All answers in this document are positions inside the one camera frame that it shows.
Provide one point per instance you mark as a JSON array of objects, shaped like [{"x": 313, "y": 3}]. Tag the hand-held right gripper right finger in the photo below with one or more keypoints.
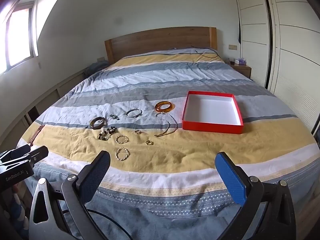
[{"x": 232, "y": 180}]

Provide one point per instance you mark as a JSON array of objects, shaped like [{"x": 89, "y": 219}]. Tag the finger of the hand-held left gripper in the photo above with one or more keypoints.
[
  {"x": 18, "y": 151},
  {"x": 38, "y": 156}
]

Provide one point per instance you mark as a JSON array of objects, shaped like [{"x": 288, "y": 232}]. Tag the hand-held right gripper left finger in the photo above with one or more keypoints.
[{"x": 97, "y": 176}]

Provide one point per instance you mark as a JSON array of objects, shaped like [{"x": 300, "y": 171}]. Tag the dark wide bangle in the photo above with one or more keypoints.
[{"x": 97, "y": 127}]

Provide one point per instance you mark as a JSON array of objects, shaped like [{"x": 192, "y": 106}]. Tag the red shallow box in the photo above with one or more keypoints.
[{"x": 212, "y": 110}]

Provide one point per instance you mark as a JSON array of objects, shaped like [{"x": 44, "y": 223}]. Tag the cream low cabinet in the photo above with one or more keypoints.
[{"x": 45, "y": 97}]

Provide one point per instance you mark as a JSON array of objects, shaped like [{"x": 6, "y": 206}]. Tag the small silver watch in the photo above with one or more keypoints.
[{"x": 114, "y": 116}]

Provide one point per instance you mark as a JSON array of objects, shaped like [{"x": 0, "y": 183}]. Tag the silver bangle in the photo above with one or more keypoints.
[{"x": 126, "y": 113}]

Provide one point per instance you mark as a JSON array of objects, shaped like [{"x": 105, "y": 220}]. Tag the amber bangle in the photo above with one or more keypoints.
[{"x": 157, "y": 107}]

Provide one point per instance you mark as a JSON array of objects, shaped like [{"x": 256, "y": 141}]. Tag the bed with striped cover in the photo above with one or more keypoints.
[{"x": 150, "y": 85}]

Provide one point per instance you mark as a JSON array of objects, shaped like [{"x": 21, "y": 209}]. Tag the blue knitted cloth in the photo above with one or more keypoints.
[{"x": 96, "y": 67}]

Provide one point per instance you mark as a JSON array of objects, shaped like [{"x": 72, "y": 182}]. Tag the wooden nightstand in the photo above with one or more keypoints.
[{"x": 241, "y": 68}]

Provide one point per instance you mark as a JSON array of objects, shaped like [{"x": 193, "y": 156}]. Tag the window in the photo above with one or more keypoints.
[{"x": 18, "y": 35}]

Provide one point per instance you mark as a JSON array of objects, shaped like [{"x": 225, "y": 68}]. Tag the purple tissue box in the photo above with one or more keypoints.
[{"x": 241, "y": 61}]

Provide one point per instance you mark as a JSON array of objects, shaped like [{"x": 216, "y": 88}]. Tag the wooden headboard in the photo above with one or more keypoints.
[{"x": 160, "y": 40}]

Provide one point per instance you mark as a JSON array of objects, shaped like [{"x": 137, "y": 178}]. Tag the cream sliding wardrobe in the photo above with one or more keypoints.
[{"x": 295, "y": 42}]

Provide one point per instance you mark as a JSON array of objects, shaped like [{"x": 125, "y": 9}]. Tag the grey wall socket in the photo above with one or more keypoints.
[{"x": 101, "y": 59}]

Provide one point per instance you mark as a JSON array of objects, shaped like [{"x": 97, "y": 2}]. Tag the beige wall socket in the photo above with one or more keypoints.
[{"x": 232, "y": 47}]

